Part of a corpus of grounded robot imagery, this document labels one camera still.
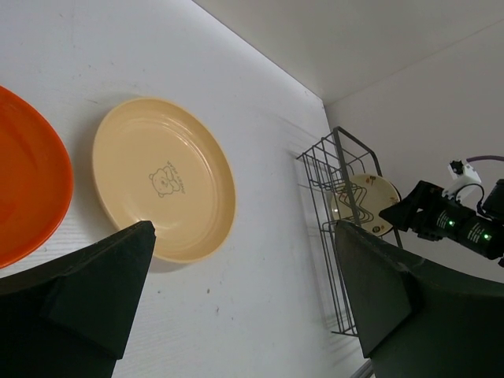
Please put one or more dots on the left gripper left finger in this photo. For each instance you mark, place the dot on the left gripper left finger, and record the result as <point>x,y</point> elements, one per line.
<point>72,316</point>

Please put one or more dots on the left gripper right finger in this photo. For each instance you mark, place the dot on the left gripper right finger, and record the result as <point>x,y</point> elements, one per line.
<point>416,318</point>

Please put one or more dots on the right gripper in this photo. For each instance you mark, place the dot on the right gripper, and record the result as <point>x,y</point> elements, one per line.
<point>432,216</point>

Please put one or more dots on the orange plate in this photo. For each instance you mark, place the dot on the orange plate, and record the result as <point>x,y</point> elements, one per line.
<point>36,179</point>

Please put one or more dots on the beige bear plate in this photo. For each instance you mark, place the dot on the beige bear plate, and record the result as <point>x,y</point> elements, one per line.
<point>154,161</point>

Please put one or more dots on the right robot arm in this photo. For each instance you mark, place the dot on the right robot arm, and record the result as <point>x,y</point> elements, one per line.
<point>484,234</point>

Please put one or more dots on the cream plate red marks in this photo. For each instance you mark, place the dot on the cream plate red marks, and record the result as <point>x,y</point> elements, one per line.
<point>371,195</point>

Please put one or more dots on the grey wire dish rack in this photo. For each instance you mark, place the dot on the grey wire dish rack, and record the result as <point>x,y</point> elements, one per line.
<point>332,160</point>

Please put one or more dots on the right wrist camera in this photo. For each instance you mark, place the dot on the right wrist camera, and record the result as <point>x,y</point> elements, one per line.
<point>465,177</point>

